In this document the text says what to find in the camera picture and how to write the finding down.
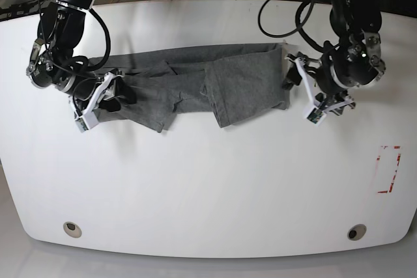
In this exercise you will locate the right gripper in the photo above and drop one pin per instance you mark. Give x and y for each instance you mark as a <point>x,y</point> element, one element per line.
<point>105,93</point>

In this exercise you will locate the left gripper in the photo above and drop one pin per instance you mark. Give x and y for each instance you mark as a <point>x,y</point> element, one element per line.
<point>320,81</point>

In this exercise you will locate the grey T-shirt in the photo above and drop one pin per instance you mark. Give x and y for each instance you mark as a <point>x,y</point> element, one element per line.
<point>235,82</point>

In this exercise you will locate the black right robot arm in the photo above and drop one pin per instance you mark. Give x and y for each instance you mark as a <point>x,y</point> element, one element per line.
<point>53,62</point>

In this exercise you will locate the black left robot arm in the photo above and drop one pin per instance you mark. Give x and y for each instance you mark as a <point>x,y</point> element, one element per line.
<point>355,61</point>

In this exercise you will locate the red tape rectangle marking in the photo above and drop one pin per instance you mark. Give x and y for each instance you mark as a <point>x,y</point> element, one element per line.
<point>387,165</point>

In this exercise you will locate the left table grommet hole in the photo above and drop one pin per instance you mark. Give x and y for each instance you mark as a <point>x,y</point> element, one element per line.
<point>72,230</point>

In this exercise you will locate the table grommet hole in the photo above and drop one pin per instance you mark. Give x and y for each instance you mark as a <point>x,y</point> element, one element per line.
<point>357,232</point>
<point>72,230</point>

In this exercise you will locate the right table grommet hole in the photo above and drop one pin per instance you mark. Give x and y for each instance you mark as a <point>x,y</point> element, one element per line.
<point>357,232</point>

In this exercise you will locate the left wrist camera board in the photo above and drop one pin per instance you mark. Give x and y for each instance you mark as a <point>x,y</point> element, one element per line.
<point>314,115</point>

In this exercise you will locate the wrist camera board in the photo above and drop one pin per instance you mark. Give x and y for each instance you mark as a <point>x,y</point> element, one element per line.
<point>314,115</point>
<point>86,122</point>

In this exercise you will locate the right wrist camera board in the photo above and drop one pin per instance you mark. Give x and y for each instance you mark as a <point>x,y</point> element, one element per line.
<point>86,122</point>

